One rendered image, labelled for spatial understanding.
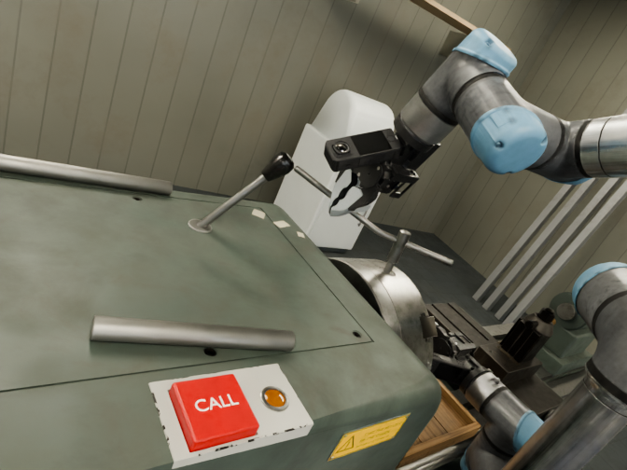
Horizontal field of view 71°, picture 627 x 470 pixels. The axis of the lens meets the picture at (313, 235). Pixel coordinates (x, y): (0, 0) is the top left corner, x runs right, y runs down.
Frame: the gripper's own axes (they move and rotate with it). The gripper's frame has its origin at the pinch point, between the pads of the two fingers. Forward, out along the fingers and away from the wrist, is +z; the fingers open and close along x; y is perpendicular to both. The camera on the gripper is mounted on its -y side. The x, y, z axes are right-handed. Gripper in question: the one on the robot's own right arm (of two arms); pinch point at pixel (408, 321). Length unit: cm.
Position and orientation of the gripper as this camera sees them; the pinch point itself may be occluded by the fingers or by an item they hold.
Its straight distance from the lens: 107.9
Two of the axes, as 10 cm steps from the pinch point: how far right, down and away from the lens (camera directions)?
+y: 8.0, 0.6, 5.9
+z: -4.8, -5.2, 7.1
